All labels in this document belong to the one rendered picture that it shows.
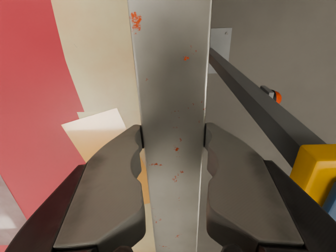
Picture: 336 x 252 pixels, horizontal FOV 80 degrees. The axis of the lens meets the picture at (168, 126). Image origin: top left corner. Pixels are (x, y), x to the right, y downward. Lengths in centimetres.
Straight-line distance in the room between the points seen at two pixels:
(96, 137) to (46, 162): 6
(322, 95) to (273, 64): 36
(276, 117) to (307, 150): 17
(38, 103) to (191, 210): 14
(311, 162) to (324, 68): 118
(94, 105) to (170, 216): 10
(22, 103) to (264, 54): 114
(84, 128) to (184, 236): 12
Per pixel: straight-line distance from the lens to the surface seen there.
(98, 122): 17
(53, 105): 17
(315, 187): 25
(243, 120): 132
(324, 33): 134
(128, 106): 15
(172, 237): 20
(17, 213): 28
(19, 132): 20
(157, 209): 17
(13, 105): 19
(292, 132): 36
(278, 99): 52
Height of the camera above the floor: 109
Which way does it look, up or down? 61 degrees down
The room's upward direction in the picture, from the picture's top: 179 degrees counter-clockwise
